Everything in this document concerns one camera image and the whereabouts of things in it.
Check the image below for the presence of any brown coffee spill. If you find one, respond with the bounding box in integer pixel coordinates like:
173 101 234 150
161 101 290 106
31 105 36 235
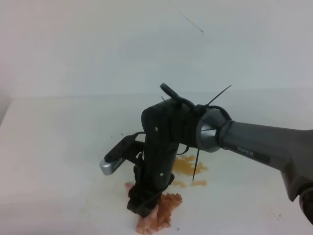
172 155 208 188

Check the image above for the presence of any pink white striped rag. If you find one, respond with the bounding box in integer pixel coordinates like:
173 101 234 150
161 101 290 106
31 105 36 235
136 193 182 235

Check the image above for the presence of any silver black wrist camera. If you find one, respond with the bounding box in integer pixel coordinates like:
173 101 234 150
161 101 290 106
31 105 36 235
99 134 145 176

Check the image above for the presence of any black zip tie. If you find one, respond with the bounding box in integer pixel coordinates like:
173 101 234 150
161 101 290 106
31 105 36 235
192 85 232 182

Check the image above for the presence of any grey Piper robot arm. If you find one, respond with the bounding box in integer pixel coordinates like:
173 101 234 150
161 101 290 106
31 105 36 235
127 100 313 221

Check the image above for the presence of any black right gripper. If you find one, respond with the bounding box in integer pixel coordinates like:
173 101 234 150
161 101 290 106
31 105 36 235
126 149 176 218

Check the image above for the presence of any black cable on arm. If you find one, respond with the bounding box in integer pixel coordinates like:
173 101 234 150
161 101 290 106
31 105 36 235
160 83 233 155

